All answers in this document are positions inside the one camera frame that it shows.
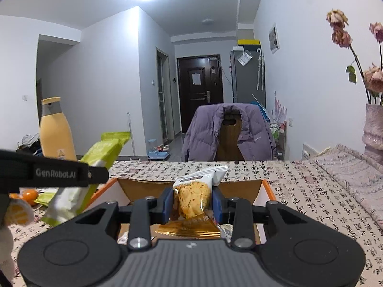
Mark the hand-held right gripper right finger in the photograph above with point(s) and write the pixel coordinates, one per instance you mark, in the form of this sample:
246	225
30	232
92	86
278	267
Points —
217	206

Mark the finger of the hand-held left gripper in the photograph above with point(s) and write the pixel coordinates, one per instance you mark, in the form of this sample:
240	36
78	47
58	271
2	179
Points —
97	175

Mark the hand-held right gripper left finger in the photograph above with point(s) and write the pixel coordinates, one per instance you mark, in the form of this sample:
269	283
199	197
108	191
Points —
167	204

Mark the light green snack packet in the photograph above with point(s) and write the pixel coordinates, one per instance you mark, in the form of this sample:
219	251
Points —
98	152

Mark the white cracker packet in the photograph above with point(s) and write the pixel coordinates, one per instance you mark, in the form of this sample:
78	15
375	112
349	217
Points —
191	200

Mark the orange cardboard box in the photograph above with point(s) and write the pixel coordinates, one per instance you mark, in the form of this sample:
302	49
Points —
260	192

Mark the small green snack packet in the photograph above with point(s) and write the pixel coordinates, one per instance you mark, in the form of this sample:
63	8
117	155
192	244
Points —
46	198

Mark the pile of clothes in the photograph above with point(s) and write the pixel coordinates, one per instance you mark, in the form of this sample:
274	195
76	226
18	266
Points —
30	146

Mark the yellow bottle with grey collar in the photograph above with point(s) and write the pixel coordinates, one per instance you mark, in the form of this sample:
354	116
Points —
56	131

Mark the blue pet feeder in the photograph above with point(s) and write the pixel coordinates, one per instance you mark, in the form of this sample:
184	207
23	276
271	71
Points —
158	152

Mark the wooden chair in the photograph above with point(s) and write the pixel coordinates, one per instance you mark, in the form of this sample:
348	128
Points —
229	140

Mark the purple padded jacket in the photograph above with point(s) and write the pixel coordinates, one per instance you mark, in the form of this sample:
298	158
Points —
203	137

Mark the calligraphy print tablecloth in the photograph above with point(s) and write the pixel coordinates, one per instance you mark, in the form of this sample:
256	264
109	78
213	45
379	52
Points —
299	191

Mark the cluttered shelf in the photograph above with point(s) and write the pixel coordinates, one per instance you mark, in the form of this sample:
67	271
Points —
276	140

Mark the grey interior door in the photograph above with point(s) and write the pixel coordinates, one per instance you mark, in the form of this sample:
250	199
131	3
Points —
163	101

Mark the dark entrance door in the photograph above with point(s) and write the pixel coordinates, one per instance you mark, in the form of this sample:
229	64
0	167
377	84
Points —
197	107

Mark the pink decoration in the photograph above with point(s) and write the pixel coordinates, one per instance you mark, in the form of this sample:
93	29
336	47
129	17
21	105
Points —
279	107

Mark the grey refrigerator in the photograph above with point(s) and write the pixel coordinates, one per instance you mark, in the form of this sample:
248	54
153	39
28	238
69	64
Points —
244	83

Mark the folded patterned blanket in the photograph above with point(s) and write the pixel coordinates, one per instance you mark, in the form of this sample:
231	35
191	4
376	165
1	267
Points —
353	173

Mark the white folded umbrella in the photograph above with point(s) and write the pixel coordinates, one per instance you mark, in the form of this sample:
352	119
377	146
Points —
260	68

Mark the clear plastic pouch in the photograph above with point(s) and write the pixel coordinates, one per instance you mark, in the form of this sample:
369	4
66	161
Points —
244	57

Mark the yellow box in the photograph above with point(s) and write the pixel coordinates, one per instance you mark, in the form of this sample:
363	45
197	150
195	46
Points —
248	42

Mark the pink ceramic vase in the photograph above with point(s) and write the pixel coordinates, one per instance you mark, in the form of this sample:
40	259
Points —
374	131

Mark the dried pink roses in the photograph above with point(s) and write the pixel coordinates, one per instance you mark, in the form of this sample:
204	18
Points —
339	34

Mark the wall picture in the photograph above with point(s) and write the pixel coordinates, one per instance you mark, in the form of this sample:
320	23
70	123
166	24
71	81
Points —
274	38

